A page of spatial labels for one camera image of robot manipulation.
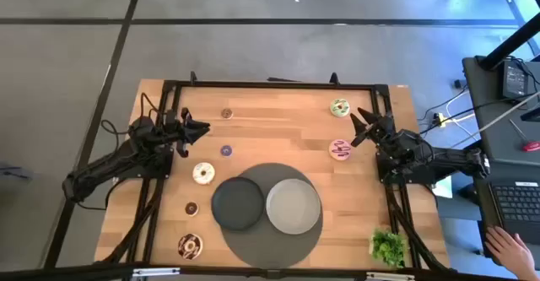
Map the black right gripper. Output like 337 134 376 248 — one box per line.
349 106 400 149

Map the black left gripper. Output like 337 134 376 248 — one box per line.
165 107 211 159

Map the pink dark-drizzled donut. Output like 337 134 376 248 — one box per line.
328 138 353 162

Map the green drizzled donut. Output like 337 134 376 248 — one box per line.
329 98 352 118

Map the white sprinkled donut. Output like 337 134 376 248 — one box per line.
192 161 216 186

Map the dark grey plate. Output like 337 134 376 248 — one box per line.
210 176 266 233

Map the light grey plate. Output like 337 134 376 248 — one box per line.
265 178 322 235

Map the dark grey side desk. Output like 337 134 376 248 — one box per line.
462 55 540 269

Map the large chocolate drizzled donut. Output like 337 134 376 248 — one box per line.
177 233 204 261

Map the green artificial plant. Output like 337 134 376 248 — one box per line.
369 228 408 268

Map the light grey rod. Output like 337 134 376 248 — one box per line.
459 89 540 149

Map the round grey placemat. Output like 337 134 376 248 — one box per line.
219 162 325 269

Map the small black screen device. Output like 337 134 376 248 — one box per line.
501 59 531 100

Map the thick black diagonal beam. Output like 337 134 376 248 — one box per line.
478 13 540 72

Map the black laptop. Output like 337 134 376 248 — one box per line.
489 180 540 248

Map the person's hand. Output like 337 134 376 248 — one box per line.
484 225 540 281

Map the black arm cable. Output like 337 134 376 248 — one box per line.
100 119 132 138

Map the white cable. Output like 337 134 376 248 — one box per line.
445 89 470 127

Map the black aluminium table frame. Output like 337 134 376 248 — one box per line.
94 71 457 281

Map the black power cable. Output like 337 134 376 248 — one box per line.
417 97 527 137

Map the silver frame bracket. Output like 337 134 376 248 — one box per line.
132 267 181 278
365 272 417 281

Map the red-handled screwdriver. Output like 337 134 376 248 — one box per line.
508 118 540 154

